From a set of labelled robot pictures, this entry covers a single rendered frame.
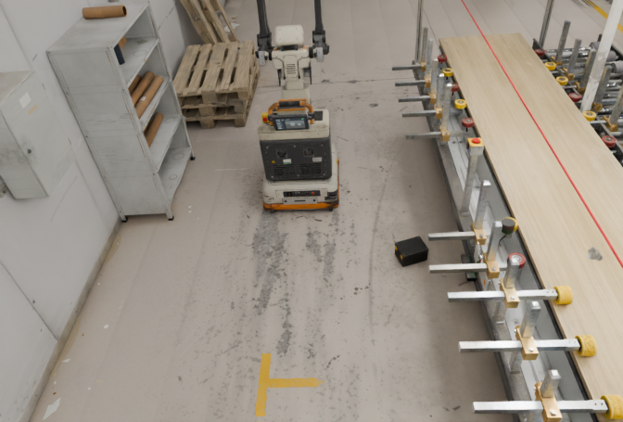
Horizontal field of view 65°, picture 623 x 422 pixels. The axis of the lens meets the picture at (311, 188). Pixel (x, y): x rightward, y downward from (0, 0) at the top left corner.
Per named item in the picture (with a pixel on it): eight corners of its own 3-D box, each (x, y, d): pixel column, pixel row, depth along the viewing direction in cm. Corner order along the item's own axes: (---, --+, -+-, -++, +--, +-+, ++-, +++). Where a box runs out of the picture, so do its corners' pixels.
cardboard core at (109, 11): (81, 9, 354) (120, 6, 352) (84, 6, 360) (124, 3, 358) (84, 20, 359) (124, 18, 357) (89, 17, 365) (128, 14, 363)
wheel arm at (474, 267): (429, 274, 244) (429, 269, 241) (428, 270, 246) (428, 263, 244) (518, 272, 241) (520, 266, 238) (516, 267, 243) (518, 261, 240)
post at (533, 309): (509, 374, 215) (531, 307, 184) (507, 366, 218) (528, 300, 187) (517, 374, 215) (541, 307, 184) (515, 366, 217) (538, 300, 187)
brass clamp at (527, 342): (521, 360, 195) (524, 353, 191) (512, 331, 205) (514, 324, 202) (538, 360, 194) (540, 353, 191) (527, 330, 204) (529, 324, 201)
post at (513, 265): (493, 330, 236) (511, 263, 206) (491, 324, 239) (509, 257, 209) (501, 329, 236) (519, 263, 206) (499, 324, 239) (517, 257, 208)
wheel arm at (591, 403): (474, 415, 179) (475, 410, 177) (471, 404, 182) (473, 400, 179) (616, 413, 175) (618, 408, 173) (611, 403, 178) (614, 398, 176)
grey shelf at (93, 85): (122, 223, 418) (44, 51, 320) (151, 159, 487) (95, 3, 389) (172, 220, 415) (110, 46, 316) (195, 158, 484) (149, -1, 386)
